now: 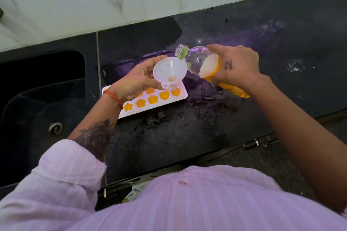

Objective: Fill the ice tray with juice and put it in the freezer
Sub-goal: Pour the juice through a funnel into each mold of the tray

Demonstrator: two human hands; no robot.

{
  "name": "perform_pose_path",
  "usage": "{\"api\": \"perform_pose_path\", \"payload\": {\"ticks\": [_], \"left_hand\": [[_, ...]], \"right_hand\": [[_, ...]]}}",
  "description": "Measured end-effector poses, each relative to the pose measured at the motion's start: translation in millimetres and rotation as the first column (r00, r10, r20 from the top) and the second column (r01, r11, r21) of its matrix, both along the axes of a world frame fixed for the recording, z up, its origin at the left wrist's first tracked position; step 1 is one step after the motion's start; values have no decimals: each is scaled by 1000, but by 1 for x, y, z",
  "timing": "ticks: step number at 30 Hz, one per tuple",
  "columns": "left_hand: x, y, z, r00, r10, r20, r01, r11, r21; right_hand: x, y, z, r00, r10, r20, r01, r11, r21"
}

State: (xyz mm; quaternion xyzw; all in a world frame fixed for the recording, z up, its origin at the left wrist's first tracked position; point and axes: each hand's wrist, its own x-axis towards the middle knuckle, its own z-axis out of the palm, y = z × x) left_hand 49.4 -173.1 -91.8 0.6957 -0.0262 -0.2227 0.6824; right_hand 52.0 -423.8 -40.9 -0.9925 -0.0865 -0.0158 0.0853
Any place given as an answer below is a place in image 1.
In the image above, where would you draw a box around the pink striped shirt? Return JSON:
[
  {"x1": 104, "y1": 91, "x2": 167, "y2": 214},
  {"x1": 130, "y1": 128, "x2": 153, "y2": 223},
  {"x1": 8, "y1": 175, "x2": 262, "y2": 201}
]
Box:
[{"x1": 0, "y1": 139, "x2": 347, "y2": 231}]

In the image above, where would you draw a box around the white plastic funnel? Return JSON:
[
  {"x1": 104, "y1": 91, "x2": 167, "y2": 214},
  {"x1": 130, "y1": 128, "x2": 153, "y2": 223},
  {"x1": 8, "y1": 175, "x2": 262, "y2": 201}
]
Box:
[{"x1": 153, "y1": 57, "x2": 188, "y2": 90}]

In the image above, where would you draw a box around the person's left forearm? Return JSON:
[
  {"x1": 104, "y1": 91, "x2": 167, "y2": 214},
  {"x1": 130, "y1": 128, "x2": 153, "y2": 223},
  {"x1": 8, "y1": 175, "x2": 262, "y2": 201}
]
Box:
[{"x1": 67, "y1": 98, "x2": 123, "y2": 162}]

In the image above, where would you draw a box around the metal sink drain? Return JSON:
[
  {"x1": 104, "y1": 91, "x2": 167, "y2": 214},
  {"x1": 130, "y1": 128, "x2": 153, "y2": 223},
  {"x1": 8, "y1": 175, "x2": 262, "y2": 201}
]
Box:
[{"x1": 48, "y1": 122, "x2": 63, "y2": 135}]

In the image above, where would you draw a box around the orange thread bracelet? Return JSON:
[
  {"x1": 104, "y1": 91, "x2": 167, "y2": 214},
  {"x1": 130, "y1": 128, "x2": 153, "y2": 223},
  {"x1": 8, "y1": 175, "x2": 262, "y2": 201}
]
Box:
[{"x1": 103, "y1": 90, "x2": 124, "y2": 110}]

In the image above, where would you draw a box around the person's right forearm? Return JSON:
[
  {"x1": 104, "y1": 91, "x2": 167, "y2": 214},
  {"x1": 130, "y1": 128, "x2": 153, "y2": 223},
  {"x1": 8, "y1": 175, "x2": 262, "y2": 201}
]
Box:
[{"x1": 244, "y1": 75, "x2": 347, "y2": 214}]

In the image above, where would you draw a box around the orange juice bottle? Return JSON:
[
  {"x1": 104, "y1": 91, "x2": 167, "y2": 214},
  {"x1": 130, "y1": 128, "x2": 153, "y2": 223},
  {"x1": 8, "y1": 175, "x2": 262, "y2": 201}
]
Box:
[{"x1": 175, "y1": 44, "x2": 250, "y2": 99}]

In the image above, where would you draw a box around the black sink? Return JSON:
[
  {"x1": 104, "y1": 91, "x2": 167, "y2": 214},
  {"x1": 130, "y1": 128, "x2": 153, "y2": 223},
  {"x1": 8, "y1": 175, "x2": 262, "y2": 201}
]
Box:
[{"x1": 0, "y1": 50, "x2": 87, "y2": 188}]

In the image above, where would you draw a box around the person's right hand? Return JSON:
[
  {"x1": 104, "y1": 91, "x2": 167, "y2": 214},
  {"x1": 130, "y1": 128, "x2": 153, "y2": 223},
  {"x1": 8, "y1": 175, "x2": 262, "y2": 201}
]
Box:
[{"x1": 205, "y1": 44, "x2": 271, "y2": 90}]

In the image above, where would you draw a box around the person's left hand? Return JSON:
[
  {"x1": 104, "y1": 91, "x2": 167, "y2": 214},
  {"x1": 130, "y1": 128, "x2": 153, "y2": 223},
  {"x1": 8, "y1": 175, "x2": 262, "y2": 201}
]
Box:
[{"x1": 108, "y1": 55, "x2": 168, "y2": 104}]

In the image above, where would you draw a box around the white ice cube tray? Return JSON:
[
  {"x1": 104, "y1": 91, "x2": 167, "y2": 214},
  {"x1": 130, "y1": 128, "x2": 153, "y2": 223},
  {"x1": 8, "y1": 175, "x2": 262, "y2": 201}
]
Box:
[{"x1": 102, "y1": 78, "x2": 189, "y2": 119}]

